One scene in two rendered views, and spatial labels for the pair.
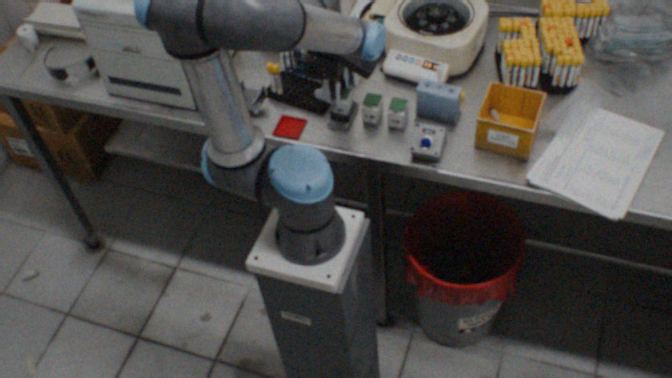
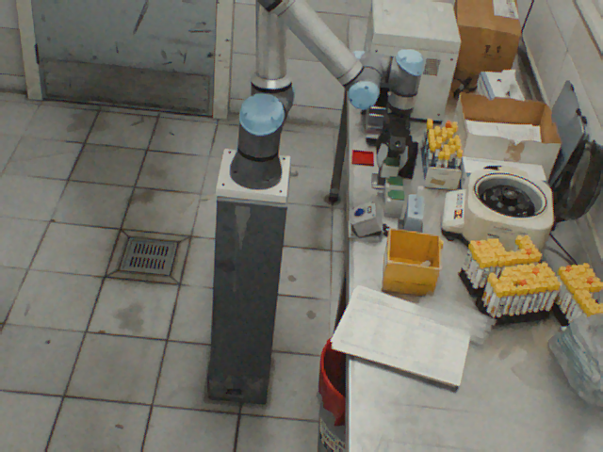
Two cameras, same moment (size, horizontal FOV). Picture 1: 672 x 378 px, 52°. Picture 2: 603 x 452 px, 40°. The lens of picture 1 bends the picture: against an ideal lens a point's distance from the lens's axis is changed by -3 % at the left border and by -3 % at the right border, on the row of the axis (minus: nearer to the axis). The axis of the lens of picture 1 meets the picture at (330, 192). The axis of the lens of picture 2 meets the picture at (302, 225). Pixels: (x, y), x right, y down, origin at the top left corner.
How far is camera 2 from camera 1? 1.75 m
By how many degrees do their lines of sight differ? 45
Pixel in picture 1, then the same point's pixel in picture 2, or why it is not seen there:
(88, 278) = (301, 203)
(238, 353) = not seen: hidden behind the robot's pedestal
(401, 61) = (456, 198)
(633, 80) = (532, 370)
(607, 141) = (426, 340)
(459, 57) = (470, 223)
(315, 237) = (239, 158)
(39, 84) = (356, 43)
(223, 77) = (263, 15)
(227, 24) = not seen: outside the picture
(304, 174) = (254, 109)
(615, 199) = (353, 344)
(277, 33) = not seen: outside the picture
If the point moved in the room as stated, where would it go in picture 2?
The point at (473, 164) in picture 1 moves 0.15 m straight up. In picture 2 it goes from (364, 257) to (372, 213)
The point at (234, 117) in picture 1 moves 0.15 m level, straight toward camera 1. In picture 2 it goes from (262, 48) to (212, 58)
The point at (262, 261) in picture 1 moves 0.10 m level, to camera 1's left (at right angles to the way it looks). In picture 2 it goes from (227, 155) to (217, 137)
